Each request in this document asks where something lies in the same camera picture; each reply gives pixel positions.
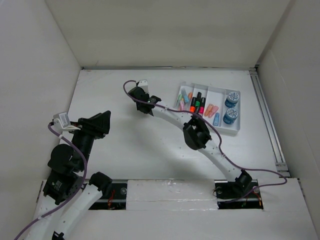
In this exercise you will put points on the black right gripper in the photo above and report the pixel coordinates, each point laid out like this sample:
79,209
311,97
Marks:
147,94

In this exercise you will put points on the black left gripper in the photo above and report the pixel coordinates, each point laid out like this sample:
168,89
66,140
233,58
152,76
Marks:
98,125

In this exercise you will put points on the pastel green clear highlighter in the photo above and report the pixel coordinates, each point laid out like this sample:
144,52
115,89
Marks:
178,101

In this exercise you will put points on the pastel purple highlighter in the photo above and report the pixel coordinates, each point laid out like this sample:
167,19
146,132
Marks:
182,108

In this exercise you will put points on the pastel blue clear highlighter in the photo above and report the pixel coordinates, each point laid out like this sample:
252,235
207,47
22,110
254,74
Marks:
185,95

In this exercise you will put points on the pastel orange clear highlighter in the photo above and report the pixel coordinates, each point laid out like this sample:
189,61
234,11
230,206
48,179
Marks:
190,95

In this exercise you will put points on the black orange highlighter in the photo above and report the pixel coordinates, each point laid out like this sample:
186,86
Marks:
192,107

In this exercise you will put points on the black green highlighter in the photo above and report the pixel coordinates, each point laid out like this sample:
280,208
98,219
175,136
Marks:
198,99

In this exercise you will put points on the black pink highlighter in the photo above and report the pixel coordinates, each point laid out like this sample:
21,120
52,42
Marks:
202,106

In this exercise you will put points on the pastel orange short highlighter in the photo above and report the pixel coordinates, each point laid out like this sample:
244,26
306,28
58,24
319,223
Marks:
208,109

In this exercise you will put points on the pastel pink highlighter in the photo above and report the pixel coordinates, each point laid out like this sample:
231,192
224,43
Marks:
213,110

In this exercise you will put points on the pastel blue short highlighter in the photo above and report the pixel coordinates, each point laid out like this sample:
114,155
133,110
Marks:
216,119

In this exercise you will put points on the blue tape roll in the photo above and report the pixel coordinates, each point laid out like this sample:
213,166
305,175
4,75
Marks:
230,116
232,99

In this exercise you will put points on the black blue highlighter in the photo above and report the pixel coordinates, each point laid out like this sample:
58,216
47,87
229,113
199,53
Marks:
197,110

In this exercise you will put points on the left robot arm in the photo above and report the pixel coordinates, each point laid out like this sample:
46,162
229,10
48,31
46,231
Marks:
67,193

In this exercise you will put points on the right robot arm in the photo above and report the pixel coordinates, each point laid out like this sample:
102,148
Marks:
196,136

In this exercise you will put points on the white divided organizer tray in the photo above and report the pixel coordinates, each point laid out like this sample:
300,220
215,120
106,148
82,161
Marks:
217,97

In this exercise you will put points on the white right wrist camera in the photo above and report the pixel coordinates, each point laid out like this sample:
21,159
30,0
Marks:
143,84

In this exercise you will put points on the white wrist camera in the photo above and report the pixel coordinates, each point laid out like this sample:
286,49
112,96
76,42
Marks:
61,121
143,84

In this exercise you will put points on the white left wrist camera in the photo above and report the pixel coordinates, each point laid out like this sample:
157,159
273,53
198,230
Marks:
61,121

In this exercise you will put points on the aluminium rail back edge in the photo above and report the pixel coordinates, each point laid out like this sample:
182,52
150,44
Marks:
167,68

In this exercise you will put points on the aluminium rail right side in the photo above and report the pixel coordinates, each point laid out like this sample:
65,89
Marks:
280,161

